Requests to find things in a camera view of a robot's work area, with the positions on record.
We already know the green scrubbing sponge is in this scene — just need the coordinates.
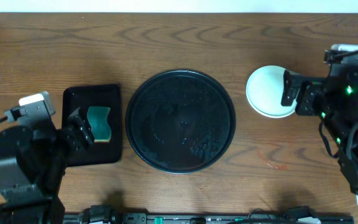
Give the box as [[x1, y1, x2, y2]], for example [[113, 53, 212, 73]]
[[87, 106, 112, 142]]

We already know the light green plate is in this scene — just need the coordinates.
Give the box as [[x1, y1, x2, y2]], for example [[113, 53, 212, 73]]
[[246, 65, 296, 118]]

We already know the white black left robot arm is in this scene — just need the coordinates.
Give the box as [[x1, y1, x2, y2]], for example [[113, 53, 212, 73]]
[[0, 105, 94, 223]]

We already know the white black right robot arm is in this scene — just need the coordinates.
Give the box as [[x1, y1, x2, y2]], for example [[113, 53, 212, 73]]
[[281, 67, 358, 204]]

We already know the black rectangular sponge tray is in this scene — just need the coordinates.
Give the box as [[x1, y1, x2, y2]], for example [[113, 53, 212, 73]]
[[62, 84, 122, 167]]

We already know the round black serving tray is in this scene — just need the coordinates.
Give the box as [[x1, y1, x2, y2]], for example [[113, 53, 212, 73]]
[[125, 69, 236, 174]]

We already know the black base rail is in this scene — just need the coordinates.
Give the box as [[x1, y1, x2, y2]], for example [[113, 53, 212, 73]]
[[62, 205, 355, 224]]

